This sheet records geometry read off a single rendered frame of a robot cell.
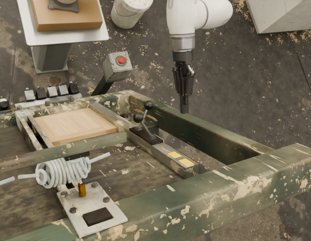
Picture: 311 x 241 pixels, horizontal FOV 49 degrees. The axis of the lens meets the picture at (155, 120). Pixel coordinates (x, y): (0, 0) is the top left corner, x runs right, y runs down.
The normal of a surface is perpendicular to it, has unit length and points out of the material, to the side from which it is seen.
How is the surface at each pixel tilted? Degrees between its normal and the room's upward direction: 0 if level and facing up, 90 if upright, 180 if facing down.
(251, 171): 59
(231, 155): 90
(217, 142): 90
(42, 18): 2
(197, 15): 35
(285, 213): 0
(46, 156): 31
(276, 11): 90
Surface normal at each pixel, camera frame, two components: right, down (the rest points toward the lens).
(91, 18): 0.40, -0.29
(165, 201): -0.06, -0.95
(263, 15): -0.89, 0.18
